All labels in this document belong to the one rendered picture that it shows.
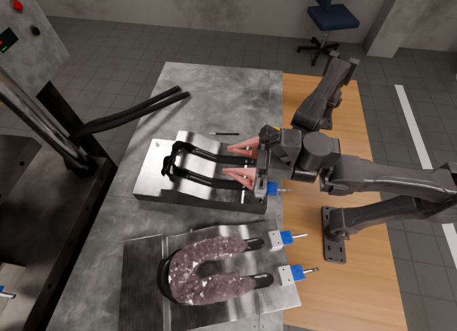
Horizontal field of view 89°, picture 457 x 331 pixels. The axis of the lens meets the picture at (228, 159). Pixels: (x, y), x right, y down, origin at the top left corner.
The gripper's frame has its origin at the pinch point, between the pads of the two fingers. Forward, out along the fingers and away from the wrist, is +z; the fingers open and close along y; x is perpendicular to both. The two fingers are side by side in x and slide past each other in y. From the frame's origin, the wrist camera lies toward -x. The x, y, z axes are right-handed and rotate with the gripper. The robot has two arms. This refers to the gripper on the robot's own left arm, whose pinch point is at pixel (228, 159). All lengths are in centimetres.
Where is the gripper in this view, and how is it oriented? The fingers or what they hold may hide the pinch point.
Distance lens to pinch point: 53.8
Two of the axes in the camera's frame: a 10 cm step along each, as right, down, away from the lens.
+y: -1.7, 8.3, -5.4
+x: 0.2, 5.5, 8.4
